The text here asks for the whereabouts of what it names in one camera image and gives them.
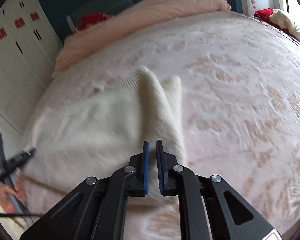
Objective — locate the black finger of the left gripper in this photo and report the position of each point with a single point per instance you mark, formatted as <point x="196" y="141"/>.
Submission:
<point x="24" y="157"/>

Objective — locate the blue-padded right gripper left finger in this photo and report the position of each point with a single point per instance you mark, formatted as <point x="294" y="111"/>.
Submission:
<point x="138" y="183"/>

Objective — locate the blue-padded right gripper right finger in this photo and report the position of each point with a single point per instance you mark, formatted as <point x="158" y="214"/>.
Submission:
<point x="165" y="164"/>

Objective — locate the cream knit sweater black hearts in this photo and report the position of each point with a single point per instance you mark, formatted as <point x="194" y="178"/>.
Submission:
<point x="76" y="136"/>

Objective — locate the white wardrobe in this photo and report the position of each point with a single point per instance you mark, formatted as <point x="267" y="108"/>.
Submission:
<point x="28" y="49"/>

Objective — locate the pink floral bed sheet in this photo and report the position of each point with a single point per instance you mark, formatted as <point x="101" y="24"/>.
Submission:
<point x="240" y="105"/>

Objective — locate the pink folded duvet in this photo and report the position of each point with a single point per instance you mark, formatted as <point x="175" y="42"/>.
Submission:
<point x="142" y="15"/>

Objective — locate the red pillow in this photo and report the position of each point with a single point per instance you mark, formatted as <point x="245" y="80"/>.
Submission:
<point x="86" y="21"/>

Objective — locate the cream blanket by window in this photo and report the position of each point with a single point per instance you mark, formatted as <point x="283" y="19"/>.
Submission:
<point x="287" y="21"/>

